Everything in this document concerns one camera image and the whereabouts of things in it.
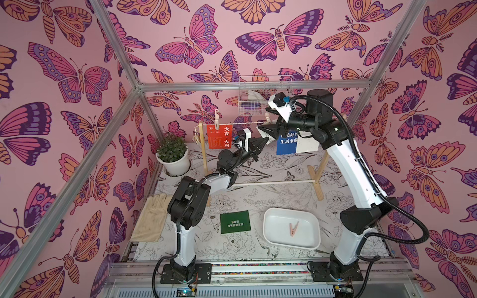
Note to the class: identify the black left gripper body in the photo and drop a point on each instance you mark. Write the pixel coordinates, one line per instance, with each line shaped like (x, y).
(242, 160)

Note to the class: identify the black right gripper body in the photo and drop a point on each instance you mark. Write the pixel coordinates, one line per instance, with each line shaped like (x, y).
(277, 125)

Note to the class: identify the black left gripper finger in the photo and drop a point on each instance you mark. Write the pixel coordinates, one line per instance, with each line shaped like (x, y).
(256, 145)
(254, 155)

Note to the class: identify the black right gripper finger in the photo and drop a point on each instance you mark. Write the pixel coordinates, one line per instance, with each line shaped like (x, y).
(274, 112)
(280, 131)

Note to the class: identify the pink clothespin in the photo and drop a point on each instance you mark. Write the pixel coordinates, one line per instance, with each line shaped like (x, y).
(293, 228)
(268, 118)

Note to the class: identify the blue postcard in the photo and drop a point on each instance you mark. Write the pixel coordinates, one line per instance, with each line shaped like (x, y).
(287, 145)

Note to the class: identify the plain white postcard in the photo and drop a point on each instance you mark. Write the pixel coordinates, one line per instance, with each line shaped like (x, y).
(306, 143)

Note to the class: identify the red postcard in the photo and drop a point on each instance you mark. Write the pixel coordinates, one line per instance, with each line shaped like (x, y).
(220, 138)

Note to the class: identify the green postcard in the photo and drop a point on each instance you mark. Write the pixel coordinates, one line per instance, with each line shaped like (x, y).
(235, 222)

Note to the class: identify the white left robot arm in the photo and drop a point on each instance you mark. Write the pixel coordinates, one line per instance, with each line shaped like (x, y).
(189, 201)

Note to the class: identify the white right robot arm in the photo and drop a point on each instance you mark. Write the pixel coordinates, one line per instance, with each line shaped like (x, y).
(314, 114)

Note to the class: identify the white plastic tray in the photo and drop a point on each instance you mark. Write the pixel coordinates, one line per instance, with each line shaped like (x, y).
(276, 228)

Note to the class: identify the potted green plant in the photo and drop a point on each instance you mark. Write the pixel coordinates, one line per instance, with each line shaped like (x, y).
(172, 153)

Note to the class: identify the beige work glove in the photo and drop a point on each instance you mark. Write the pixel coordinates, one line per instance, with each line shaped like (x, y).
(152, 219)

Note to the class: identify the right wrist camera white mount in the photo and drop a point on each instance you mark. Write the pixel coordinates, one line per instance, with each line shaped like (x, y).
(281, 103)

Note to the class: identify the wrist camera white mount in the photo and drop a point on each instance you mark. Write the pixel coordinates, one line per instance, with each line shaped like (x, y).
(281, 103)
(243, 136)

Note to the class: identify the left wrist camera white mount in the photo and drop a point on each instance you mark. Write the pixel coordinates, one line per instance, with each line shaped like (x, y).
(243, 136)

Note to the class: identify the white wire basket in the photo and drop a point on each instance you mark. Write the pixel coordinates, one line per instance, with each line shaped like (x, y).
(255, 91)

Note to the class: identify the wooden string rack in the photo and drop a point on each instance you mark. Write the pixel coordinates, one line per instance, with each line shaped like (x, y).
(315, 174)

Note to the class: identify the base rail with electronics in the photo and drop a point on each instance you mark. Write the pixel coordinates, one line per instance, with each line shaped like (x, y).
(281, 279)

